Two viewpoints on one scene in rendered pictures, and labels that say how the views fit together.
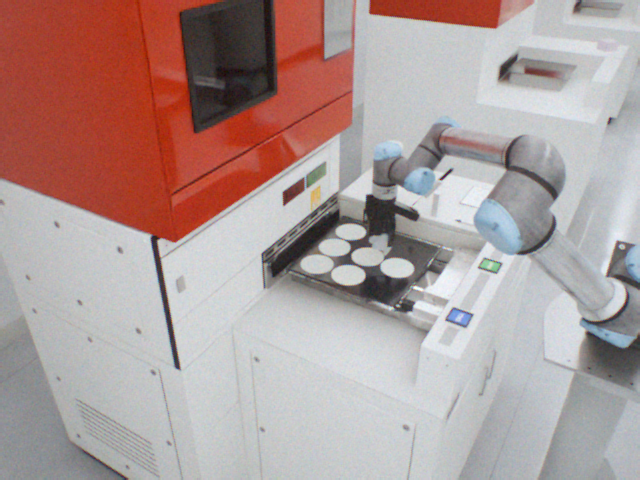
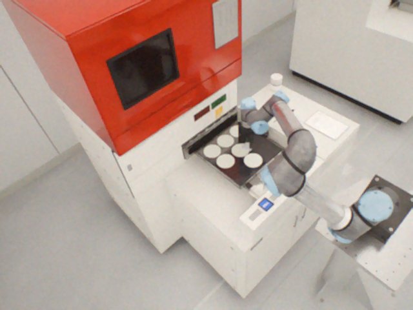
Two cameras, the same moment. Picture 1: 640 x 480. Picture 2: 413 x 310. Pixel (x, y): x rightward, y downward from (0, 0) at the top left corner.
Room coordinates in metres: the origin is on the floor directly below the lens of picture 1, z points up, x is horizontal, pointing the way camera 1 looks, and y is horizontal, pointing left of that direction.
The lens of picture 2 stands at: (0.28, -0.41, 2.28)
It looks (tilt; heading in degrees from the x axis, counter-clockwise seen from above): 49 degrees down; 22
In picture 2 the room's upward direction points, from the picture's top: 8 degrees counter-clockwise
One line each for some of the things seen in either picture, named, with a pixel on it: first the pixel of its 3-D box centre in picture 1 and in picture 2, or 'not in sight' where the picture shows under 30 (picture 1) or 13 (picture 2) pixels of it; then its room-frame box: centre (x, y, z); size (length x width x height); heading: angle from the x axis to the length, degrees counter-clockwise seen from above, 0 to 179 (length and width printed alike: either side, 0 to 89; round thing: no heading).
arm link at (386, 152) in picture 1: (387, 164); (248, 110); (1.45, -0.19, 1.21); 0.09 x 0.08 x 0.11; 36
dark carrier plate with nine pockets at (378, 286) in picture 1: (365, 257); (239, 150); (1.44, -0.14, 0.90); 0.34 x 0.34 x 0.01; 59
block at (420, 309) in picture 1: (428, 312); (257, 192); (1.18, -0.30, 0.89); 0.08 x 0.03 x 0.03; 59
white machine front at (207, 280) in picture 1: (267, 232); (185, 134); (1.39, 0.15, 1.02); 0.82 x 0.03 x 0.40; 149
